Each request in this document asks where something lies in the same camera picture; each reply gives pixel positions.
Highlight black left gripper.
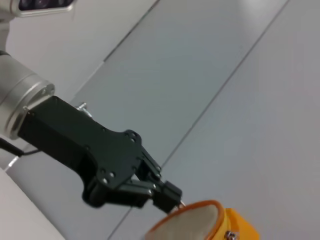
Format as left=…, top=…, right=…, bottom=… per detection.
left=18, top=95, right=183, bottom=209

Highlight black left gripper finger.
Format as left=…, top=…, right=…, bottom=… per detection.
left=116, top=179, right=176, bottom=214

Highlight beige food bag orange trim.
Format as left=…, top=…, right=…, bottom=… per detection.
left=144, top=199, right=261, bottom=240

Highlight silver cable connector plug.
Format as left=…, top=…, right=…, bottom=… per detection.
left=74, top=101, right=95, bottom=119

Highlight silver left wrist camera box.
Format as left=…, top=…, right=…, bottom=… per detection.
left=0, top=0, right=76, bottom=18

